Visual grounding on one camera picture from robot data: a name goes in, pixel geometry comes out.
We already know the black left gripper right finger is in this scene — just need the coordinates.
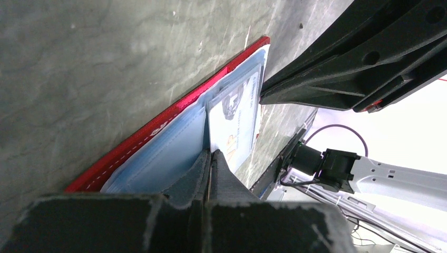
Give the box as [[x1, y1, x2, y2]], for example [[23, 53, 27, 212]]
[[202, 151, 356, 252]]

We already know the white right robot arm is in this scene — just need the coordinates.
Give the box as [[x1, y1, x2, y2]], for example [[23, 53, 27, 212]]
[[260, 1, 446, 210]]

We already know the red leather card holder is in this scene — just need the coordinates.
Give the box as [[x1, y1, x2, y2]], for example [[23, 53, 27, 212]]
[[66, 36, 270, 194]]

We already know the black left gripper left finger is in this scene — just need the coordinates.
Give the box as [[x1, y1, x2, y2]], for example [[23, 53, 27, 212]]
[[1, 150, 211, 252]]

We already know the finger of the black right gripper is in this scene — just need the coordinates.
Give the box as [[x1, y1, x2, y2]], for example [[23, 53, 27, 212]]
[[260, 1, 446, 113]]

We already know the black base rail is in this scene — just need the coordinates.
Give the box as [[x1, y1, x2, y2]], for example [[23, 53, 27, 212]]
[[249, 108, 318, 200]]

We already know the white VIP card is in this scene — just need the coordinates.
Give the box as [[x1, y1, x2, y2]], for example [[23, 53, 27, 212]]
[[208, 64, 264, 173]]

